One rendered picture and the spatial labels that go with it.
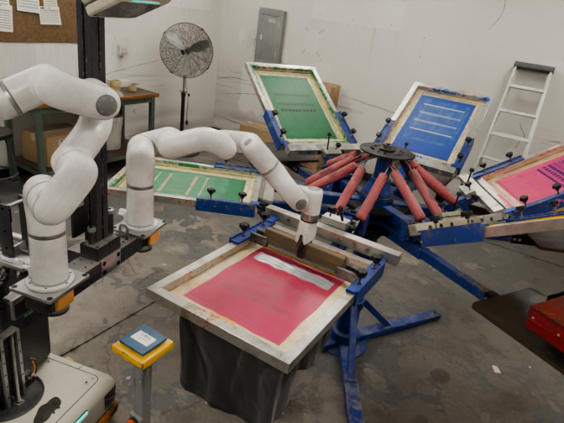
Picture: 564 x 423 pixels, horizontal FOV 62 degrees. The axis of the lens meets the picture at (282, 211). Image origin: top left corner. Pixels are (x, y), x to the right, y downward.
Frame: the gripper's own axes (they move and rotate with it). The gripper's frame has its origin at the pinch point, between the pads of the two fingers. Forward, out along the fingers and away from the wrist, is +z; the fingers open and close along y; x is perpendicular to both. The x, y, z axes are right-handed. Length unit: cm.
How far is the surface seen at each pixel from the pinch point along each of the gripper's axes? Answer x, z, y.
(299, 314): 17.1, 5.9, 32.1
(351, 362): 16, 90, -57
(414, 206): 27, -12, -60
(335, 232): 3.8, -2.6, -21.8
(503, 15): -9, -116, -413
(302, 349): 29, 2, 52
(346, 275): 21.3, 1.3, 2.7
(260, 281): -5.0, 5.8, 24.0
